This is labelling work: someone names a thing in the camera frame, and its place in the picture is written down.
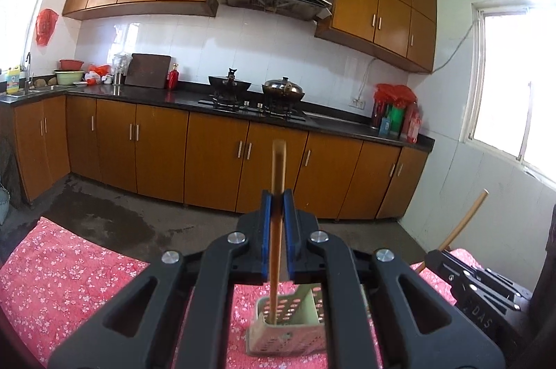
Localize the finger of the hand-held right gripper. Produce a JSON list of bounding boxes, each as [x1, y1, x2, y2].
[[443, 250, 533, 309], [425, 251, 505, 342]]

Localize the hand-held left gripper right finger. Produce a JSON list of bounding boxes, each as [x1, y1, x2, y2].
[[282, 189, 507, 369]]

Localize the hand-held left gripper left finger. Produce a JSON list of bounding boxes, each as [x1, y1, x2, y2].
[[48, 190, 274, 369]]

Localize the wooden chopstick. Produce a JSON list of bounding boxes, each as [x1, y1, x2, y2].
[[267, 139, 286, 326], [410, 189, 489, 274]]

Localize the green perforated utensil holder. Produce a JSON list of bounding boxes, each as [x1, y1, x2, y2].
[[245, 284, 326, 359]]

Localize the black gas stove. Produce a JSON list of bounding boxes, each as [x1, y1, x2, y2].
[[198, 93, 307, 122]]

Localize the wooden lower kitchen cabinets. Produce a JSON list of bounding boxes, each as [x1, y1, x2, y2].
[[13, 95, 428, 221]]

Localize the wok with steel lid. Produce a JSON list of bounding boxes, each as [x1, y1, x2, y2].
[[262, 76, 305, 103]]

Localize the black wok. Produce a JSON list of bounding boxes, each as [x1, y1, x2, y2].
[[208, 68, 253, 100]]

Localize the green box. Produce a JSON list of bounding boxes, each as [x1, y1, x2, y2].
[[388, 105, 407, 137]]

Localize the black kitchen countertop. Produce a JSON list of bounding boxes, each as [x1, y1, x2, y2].
[[0, 81, 435, 153]]

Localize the red plastic bag over bottles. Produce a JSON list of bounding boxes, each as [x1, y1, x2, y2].
[[374, 83, 421, 144]]

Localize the dark wooden cutting board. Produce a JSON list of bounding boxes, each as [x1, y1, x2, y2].
[[125, 54, 172, 89]]

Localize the large window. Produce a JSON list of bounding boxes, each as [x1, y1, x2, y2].
[[467, 0, 556, 191]]

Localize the red floral tablecloth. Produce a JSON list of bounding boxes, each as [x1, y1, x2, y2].
[[0, 217, 483, 369]]

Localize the red and white plastic bag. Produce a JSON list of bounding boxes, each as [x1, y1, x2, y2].
[[84, 65, 111, 85]]

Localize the green basin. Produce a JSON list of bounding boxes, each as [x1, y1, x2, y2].
[[54, 69, 86, 85]]

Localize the steel sink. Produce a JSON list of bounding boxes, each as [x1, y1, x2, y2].
[[4, 87, 66, 98]]

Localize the yellow detergent bottle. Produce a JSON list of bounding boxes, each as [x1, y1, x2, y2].
[[6, 65, 22, 94]]

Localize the small window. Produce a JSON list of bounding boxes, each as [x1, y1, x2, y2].
[[0, 0, 66, 79]]

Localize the white wall cable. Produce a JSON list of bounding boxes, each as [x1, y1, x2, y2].
[[358, 19, 476, 100]]

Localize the red plastic bag on wall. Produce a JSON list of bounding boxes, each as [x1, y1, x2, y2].
[[35, 8, 59, 47]]

